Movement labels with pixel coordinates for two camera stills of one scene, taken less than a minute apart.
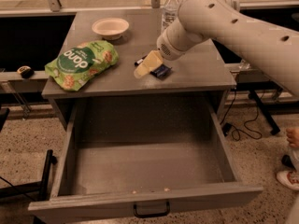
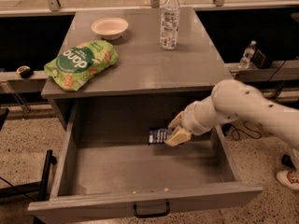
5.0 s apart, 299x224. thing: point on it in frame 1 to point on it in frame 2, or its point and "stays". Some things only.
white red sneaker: x=289 y=178 stays
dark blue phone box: x=163 y=72 to x=158 y=135
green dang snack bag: x=75 y=67 stays
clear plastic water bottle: x=170 y=8 stays
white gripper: x=165 y=47 to x=191 y=119
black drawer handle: x=151 y=216 stays
